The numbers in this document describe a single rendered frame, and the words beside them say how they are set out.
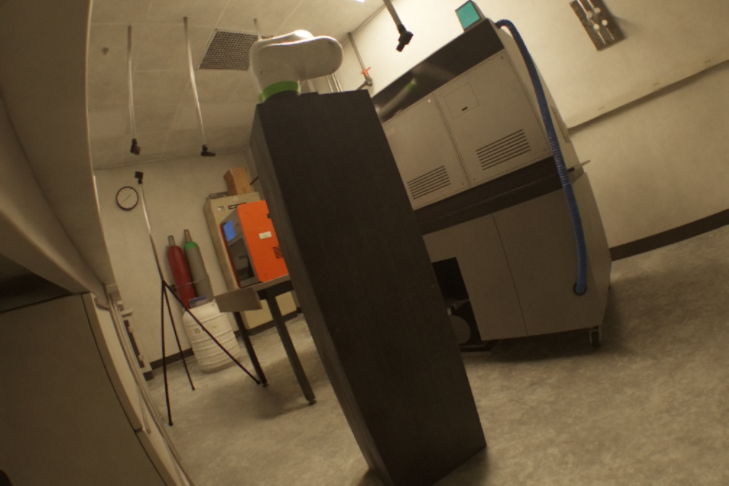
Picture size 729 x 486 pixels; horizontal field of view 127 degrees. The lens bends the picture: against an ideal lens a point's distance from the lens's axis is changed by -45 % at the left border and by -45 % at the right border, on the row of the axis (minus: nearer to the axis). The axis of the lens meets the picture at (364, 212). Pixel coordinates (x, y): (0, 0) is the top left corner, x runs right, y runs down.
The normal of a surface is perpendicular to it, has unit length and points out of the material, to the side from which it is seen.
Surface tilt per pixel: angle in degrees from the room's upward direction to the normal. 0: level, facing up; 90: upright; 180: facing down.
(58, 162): 180
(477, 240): 90
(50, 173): 180
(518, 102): 90
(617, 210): 90
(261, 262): 90
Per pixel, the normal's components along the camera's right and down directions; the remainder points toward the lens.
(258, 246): 0.65, -0.29
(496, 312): -0.69, 0.18
